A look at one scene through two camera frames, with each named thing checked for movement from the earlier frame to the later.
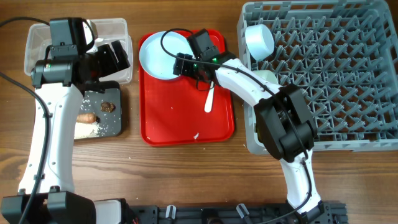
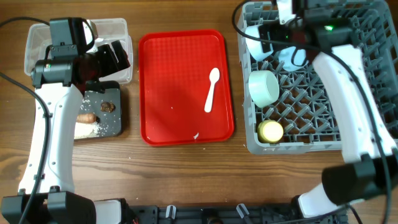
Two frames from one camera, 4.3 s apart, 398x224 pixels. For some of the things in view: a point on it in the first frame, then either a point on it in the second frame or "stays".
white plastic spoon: x=208 y=105 stays
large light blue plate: x=159 y=52 -> x=294 y=59
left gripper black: x=111 y=65 stays
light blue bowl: x=259 y=41 stays
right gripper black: x=181 y=65 -> x=272 y=30
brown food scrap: x=107 y=106 stays
